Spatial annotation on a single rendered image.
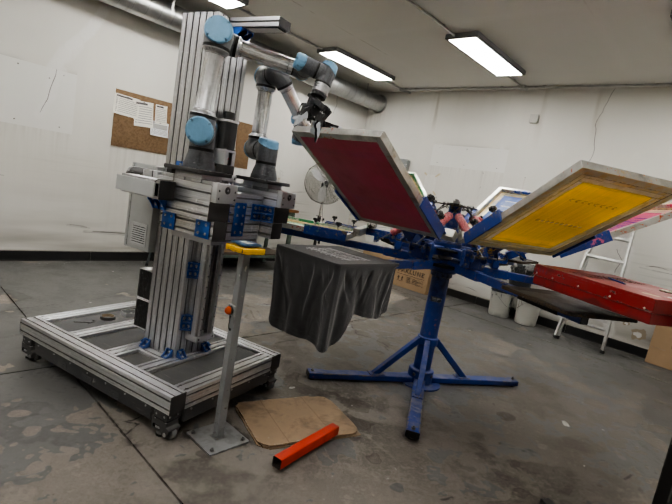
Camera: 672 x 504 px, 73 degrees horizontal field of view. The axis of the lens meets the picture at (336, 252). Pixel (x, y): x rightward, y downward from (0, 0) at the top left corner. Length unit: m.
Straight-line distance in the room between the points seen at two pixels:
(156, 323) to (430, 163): 5.42
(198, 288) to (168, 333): 0.31
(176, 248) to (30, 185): 3.13
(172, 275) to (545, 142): 5.21
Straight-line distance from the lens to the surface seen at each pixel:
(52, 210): 5.59
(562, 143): 6.55
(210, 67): 2.13
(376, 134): 2.03
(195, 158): 2.21
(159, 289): 2.68
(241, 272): 2.10
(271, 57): 2.28
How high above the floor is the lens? 1.28
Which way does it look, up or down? 8 degrees down
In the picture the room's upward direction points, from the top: 10 degrees clockwise
